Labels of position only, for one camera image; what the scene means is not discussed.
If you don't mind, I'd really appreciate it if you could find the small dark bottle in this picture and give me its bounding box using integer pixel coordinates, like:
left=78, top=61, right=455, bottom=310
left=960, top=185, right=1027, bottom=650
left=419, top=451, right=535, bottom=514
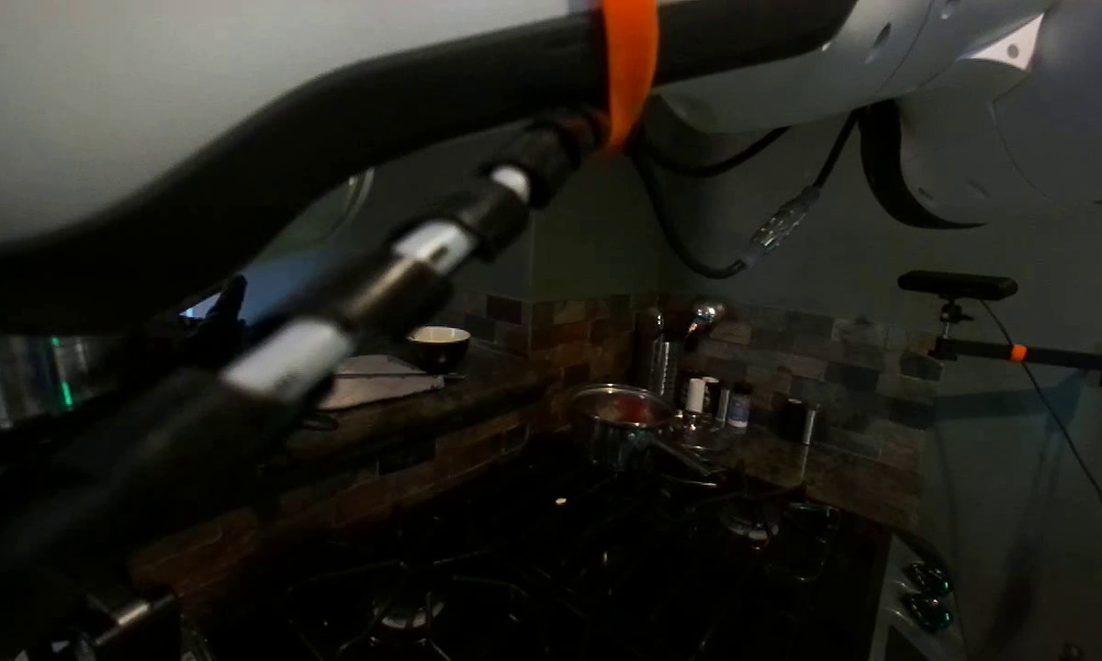
left=774, top=395, right=820, bottom=448

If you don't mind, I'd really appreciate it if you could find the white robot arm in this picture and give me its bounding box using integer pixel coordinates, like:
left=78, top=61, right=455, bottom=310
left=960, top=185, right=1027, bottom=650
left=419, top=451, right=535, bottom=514
left=660, top=0, right=1102, bottom=231

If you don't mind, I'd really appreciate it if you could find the red tomato in pan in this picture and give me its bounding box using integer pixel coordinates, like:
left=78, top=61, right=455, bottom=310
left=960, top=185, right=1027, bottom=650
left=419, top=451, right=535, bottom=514
left=617, top=402, right=655, bottom=425

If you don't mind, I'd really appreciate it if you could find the dark bowl on counter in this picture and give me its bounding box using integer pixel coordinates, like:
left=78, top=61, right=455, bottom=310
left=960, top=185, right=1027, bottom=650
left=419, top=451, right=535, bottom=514
left=409, top=325, right=470, bottom=376

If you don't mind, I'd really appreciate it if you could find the black gas stove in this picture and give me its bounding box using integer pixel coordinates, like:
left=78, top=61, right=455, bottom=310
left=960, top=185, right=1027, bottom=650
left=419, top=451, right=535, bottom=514
left=214, top=440, right=966, bottom=661

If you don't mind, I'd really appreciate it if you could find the steel saucepan with handle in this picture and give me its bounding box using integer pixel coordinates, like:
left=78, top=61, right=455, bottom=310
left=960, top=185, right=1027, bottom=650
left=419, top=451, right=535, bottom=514
left=568, top=381, right=711, bottom=482

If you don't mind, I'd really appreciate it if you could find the orange strap on hose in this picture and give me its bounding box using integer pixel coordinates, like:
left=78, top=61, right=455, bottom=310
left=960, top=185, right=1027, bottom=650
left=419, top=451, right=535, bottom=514
left=600, top=0, right=665, bottom=153

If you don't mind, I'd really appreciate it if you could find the black cable hose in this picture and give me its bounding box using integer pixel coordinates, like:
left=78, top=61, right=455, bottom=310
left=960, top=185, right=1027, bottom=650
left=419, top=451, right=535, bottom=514
left=0, top=0, right=861, bottom=333

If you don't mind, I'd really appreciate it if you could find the black camera on stand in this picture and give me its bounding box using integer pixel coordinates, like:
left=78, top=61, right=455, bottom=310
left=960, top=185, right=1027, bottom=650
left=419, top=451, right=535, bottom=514
left=897, top=271, right=1016, bottom=302

